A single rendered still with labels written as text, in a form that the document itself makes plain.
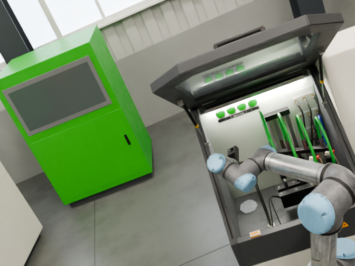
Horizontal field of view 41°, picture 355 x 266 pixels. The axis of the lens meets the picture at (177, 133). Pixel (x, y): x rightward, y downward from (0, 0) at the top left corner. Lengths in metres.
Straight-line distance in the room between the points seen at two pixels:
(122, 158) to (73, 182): 0.61
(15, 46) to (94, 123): 1.47
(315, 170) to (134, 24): 4.65
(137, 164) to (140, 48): 1.73
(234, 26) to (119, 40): 1.48
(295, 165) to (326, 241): 0.28
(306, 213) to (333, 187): 0.11
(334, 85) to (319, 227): 1.03
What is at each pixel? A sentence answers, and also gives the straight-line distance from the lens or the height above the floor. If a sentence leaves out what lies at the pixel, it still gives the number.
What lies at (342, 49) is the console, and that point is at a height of 1.55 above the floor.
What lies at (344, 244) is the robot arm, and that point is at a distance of 1.92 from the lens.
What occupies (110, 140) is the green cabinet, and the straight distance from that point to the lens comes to 4.92.
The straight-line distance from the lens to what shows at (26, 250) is 4.96.
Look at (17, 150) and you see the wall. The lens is 6.60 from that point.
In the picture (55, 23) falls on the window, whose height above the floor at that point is 1.72.
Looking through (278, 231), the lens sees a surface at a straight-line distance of 2.33.
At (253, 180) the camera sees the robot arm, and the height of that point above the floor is 1.46.
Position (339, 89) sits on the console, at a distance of 2.40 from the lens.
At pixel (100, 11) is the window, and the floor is 1.63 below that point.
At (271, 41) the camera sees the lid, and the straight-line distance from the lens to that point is 1.64.
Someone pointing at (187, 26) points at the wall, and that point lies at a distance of 6.18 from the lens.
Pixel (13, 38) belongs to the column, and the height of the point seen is 1.80.
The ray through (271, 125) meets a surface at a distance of 2.62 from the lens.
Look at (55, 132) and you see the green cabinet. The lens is 4.96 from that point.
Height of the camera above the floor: 2.44
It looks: 24 degrees down
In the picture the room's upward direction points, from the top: 24 degrees counter-clockwise
